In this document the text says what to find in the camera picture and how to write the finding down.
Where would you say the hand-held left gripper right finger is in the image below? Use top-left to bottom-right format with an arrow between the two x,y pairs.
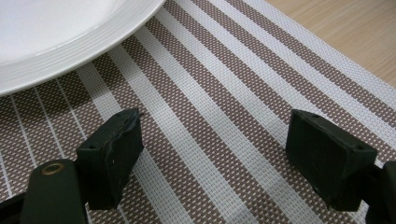
285,108 -> 378,213

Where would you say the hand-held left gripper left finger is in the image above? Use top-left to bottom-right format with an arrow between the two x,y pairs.
75,107 -> 145,211

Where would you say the brown white striped woven placemat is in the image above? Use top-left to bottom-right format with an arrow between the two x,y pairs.
0,0 -> 396,224

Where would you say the white ceramic plate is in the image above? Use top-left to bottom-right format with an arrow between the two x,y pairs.
0,0 -> 167,97

